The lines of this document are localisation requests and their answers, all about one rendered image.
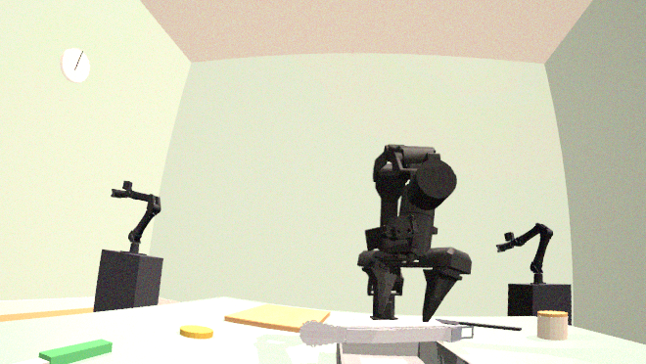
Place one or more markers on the green rectangular bar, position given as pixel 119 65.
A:
pixel 72 353

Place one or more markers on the beige cylindrical jar with wooden lid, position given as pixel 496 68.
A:
pixel 552 325

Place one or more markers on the light wooden board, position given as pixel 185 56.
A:
pixel 277 317

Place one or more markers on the yellow flat disc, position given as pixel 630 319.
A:
pixel 196 332

